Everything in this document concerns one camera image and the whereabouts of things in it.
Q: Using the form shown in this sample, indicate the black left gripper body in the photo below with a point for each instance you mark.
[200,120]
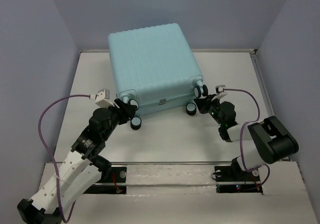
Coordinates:
[115,119]

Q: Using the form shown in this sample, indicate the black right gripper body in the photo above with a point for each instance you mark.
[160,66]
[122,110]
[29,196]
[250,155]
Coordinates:
[214,109]

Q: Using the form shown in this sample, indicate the light blue hard suitcase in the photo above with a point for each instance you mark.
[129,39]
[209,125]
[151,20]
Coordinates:
[155,69]

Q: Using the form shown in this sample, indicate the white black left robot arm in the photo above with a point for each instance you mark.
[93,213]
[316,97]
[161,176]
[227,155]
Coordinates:
[82,167]

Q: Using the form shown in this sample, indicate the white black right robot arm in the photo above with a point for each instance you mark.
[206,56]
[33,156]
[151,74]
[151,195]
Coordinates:
[261,143]

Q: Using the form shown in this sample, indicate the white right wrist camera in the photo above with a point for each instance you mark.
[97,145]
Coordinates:
[220,92]

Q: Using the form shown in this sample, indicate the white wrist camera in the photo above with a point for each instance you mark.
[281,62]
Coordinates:
[102,98]
[220,92]

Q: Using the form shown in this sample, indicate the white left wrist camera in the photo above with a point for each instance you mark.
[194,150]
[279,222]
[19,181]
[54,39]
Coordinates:
[102,98]

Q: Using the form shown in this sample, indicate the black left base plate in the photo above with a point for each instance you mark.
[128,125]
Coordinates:
[113,183]

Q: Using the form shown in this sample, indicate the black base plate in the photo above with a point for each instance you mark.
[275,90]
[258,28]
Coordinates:
[228,182]
[113,183]

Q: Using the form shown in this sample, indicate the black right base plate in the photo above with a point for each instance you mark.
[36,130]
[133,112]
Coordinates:
[228,182]

